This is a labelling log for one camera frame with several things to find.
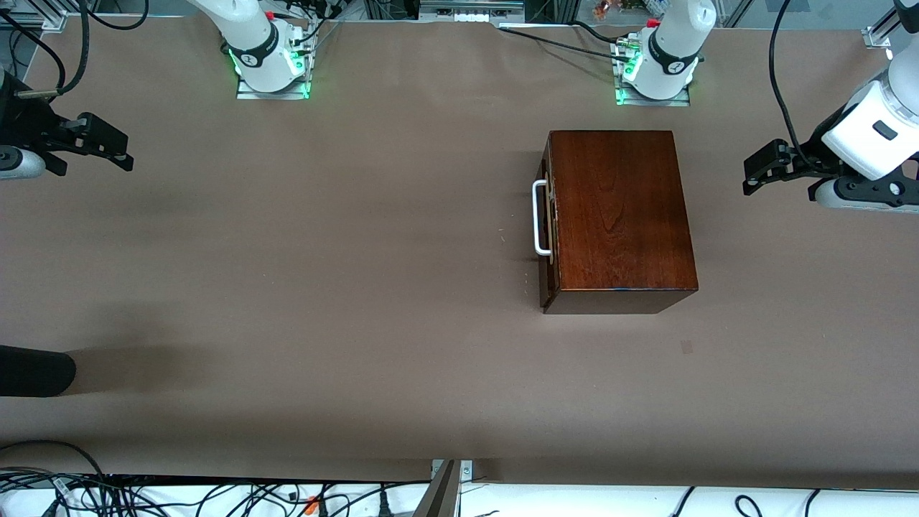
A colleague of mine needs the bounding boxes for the long black tabletop cable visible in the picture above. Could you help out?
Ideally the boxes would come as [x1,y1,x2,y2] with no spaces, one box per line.
[499,26,628,61]

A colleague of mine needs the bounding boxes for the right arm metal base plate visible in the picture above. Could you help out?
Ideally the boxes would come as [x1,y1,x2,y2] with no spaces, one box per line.
[237,68,311,100]

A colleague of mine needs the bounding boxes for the tangled black cable bundle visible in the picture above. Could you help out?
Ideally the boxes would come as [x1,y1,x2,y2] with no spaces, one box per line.
[0,439,431,517]

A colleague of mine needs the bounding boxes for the black cable cluster red plug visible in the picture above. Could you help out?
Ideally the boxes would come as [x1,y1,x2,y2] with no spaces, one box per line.
[267,0,345,69]

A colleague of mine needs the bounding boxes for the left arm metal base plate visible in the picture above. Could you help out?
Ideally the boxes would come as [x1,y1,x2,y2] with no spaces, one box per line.
[614,39,691,107]

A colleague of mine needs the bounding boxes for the dark brown wooden cabinet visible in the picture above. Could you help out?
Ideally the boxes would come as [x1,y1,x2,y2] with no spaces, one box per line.
[538,130,699,315]

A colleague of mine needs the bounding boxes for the silver box with white connectors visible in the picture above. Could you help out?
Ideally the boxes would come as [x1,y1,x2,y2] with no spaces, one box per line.
[419,0,526,24]

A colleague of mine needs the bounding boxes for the wooden drawer with white handle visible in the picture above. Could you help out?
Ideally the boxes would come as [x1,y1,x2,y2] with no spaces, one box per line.
[532,147,559,292]

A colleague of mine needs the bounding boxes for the thin black cable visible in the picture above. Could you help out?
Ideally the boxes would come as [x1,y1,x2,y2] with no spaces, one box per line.
[0,13,67,93]

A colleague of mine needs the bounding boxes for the short curved black tabletop cable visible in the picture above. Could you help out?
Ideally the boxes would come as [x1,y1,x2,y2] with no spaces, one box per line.
[571,19,634,45]

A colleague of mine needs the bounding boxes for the black cylinder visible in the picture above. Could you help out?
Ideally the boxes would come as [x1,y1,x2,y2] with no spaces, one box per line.
[0,345,77,398]

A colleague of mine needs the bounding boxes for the aluminium frame profile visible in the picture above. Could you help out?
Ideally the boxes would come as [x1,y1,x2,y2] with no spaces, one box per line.
[0,0,69,31]
[864,0,898,50]

